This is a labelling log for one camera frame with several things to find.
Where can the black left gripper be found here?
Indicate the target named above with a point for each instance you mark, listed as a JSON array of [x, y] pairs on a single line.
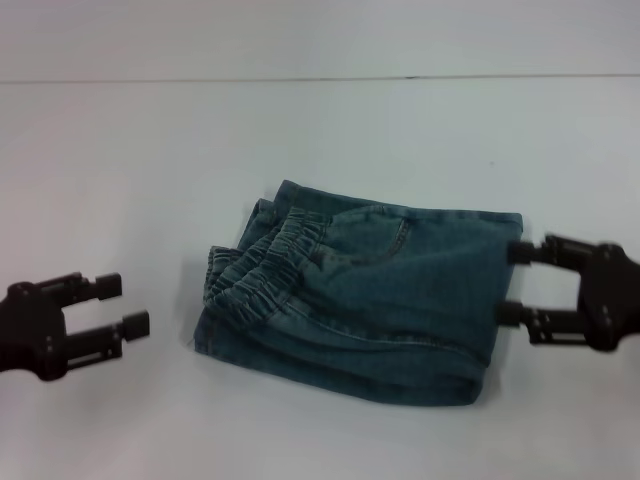
[[32, 330]]

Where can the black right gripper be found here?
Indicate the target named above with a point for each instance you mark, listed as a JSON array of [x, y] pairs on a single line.
[[612, 300]]

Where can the blue denim shorts with print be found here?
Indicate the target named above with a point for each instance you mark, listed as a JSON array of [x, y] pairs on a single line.
[[375, 310]]

